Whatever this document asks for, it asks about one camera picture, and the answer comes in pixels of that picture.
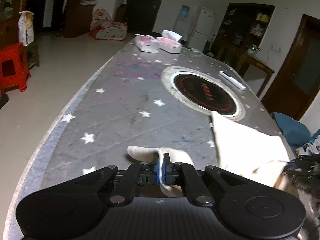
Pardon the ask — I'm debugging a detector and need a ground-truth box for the pink polka dot play tent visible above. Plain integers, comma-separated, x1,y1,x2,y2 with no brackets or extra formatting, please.
89,9,127,41

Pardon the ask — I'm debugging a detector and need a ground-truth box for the round black induction cooktop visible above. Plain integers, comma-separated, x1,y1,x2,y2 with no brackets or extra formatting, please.
161,66,246,121

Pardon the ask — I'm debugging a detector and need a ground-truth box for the white remote control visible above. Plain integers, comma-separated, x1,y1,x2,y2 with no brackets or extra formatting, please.
219,71,247,91

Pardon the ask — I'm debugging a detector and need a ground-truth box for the glass jar on table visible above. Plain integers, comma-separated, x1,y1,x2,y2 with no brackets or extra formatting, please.
246,44,261,56

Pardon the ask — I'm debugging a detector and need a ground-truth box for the small pink tissue box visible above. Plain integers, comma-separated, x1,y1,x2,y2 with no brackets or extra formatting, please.
135,34,159,54

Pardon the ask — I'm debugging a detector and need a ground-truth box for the blue sofa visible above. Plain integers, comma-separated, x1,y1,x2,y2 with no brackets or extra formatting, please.
271,112,319,157

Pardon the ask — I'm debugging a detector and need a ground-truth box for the dark wooden shelf cabinet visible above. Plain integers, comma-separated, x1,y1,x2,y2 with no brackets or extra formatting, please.
210,3,275,56

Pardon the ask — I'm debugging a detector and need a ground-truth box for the dark wooden side table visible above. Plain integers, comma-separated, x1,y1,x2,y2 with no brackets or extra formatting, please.
217,42,276,98

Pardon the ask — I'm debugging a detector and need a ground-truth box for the butterfly print pillow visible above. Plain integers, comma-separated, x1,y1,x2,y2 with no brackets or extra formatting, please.
295,138,320,157

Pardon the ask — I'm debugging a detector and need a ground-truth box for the water dispenser with blue bottle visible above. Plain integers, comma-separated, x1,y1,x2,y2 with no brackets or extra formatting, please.
172,5,190,40

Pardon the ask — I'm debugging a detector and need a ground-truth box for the red plastic stool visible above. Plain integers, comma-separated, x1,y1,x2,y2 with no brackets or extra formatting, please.
1,42,30,94

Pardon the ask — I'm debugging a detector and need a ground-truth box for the white paper bag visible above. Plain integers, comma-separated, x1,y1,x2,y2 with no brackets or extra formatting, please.
18,11,34,46

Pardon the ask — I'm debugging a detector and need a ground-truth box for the pink tissue box with tissue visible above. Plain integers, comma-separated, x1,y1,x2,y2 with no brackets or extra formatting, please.
156,30,182,54

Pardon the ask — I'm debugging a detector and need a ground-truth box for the white refrigerator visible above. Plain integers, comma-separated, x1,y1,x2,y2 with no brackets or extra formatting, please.
187,7,217,51

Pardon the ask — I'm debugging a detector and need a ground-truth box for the dark wooden door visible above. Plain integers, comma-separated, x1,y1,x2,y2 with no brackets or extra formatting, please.
262,14,319,120

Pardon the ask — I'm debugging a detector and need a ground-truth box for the cream white sweater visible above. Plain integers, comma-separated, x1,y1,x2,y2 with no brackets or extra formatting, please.
127,111,290,197

